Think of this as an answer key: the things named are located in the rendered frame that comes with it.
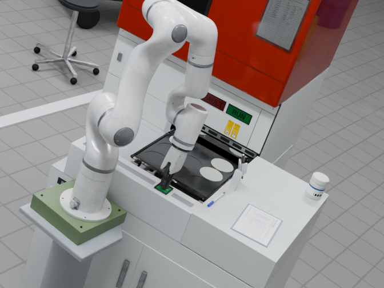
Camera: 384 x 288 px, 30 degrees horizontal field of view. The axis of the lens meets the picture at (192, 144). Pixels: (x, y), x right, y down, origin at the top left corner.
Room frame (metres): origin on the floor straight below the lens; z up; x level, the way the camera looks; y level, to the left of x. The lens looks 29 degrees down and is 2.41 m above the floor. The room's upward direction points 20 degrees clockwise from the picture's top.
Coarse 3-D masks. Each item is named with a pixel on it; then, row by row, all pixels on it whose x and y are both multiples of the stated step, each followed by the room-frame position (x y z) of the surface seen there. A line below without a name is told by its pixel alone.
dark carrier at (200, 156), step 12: (156, 144) 2.66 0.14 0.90; (168, 144) 2.70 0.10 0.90; (144, 156) 2.53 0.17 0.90; (156, 156) 2.57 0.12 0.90; (192, 156) 2.67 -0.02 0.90; (204, 156) 2.71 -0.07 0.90; (216, 156) 2.74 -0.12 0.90; (156, 168) 2.48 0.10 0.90; (192, 168) 2.57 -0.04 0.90; (180, 180) 2.45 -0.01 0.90; (192, 180) 2.48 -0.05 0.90; (204, 180) 2.52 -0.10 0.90; (204, 192) 2.43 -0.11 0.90
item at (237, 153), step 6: (168, 126) 2.88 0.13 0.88; (204, 132) 2.84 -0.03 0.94; (204, 138) 2.82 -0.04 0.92; (210, 138) 2.81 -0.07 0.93; (216, 138) 2.82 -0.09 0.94; (216, 144) 2.80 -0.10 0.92; (222, 144) 2.79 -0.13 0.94; (228, 150) 2.78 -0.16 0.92; (234, 150) 2.77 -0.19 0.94; (240, 156) 2.76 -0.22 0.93; (246, 156) 2.76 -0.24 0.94
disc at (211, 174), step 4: (204, 168) 2.61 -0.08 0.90; (208, 168) 2.62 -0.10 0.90; (212, 168) 2.63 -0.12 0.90; (200, 172) 2.57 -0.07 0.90; (204, 172) 2.58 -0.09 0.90; (208, 172) 2.59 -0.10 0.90; (212, 172) 2.60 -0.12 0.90; (216, 172) 2.61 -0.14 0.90; (204, 176) 2.55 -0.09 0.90; (208, 176) 2.56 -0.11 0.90; (212, 176) 2.57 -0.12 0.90; (216, 176) 2.58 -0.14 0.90; (220, 176) 2.59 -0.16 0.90; (212, 180) 2.54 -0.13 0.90; (216, 180) 2.55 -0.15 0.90; (220, 180) 2.56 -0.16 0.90
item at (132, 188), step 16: (80, 144) 2.35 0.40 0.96; (80, 160) 2.32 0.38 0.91; (128, 176) 2.25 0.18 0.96; (144, 176) 2.30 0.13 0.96; (112, 192) 2.27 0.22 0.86; (128, 192) 2.25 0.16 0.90; (144, 192) 2.23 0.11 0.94; (160, 192) 2.23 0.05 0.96; (176, 192) 2.26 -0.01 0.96; (128, 208) 2.24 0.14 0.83; (144, 208) 2.22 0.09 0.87; (160, 208) 2.20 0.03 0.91; (176, 208) 2.18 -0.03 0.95; (192, 208) 2.20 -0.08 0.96; (160, 224) 2.19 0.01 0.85; (176, 224) 2.17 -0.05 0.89; (176, 240) 2.17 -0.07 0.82
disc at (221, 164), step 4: (212, 160) 2.70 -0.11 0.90; (216, 160) 2.71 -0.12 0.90; (220, 160) 2.72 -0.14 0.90; (224, 160) 2.73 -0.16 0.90; (212, 164) 2.66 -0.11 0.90; (216, 164) 2.67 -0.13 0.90; (220, 164) 2.69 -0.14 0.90; (224, 164) 2.70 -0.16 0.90; (228, 164) 2.71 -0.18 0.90; (216, 168) 2.64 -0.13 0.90; (220, 168) 2.65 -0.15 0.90; (224, 168) 2.67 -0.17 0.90; (228, 168) 2.68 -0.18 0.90; (232, 168) 2.69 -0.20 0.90
